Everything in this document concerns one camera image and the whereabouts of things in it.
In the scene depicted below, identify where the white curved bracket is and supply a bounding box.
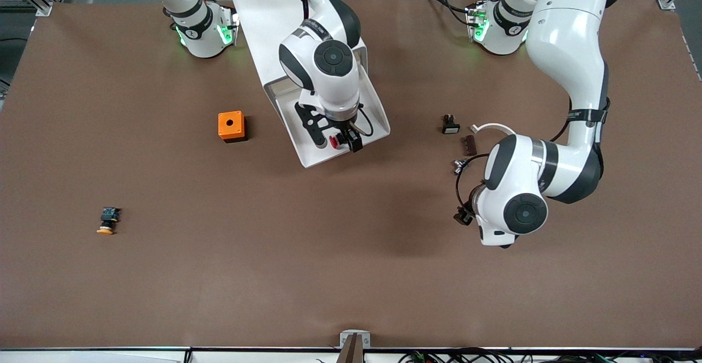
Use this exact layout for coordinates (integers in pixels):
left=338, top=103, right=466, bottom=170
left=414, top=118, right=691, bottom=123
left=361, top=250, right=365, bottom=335
left=470, top=123, right=517, bottom=137

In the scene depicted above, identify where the grey metal bracket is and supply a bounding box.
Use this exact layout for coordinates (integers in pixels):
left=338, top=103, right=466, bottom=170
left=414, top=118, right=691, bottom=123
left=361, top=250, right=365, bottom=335
left=339, top=330, right=371, bottom=349

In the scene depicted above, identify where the brown tapered post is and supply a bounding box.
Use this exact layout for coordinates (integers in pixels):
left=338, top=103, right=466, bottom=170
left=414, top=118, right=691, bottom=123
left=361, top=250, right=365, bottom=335
left=336, top=334, right=364, bottom=363

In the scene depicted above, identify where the orange box with hole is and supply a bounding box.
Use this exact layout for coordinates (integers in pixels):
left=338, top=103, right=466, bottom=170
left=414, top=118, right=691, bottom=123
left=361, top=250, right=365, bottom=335
left=218, top=111, right=248, bottom=143

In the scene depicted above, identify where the orange cap push button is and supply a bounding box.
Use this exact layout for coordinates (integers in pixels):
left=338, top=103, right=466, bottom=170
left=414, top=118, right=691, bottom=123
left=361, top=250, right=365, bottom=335
left=97, top=207, right=122, bottom=236

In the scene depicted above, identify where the black cable bundle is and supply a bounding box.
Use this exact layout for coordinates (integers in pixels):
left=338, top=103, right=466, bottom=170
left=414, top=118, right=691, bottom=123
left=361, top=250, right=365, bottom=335
left=398, top=348, right=702, bottom=363

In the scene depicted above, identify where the brown table mat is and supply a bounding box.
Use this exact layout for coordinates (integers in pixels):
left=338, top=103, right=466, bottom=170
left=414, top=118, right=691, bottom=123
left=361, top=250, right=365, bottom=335
left=0, top=0, right=702, bottom=350

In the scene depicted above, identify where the black arm base cable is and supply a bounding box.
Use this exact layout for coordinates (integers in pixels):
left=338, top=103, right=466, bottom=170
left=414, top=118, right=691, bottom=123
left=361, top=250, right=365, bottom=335
left=422, top=0, right=473, bottom=25

